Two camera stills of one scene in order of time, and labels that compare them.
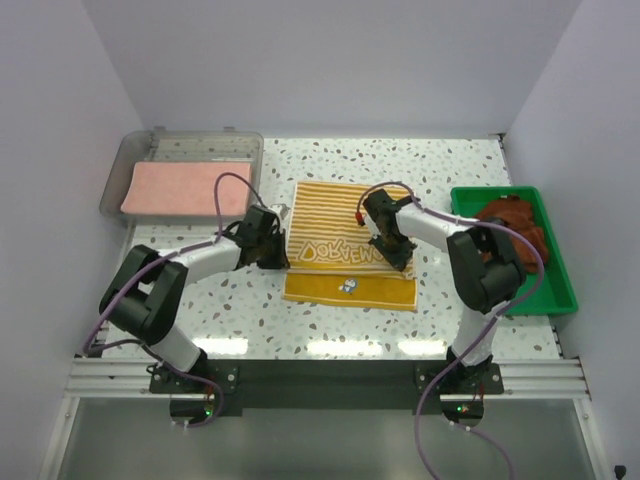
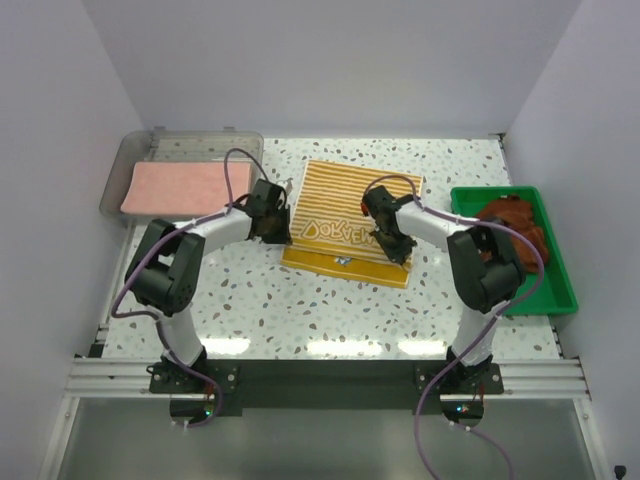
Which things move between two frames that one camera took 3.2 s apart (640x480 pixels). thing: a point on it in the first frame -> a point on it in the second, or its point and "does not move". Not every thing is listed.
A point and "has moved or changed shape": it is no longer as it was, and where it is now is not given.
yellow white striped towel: x=330 y=259 has moved or changed shape
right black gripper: x=396 y=260 does not move
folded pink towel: x=187 y=188 does not move
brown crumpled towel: x=517 y=212 does not move
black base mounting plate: x=328 y=387 does not move
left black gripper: x=279 y=260 -> x=282 y=236
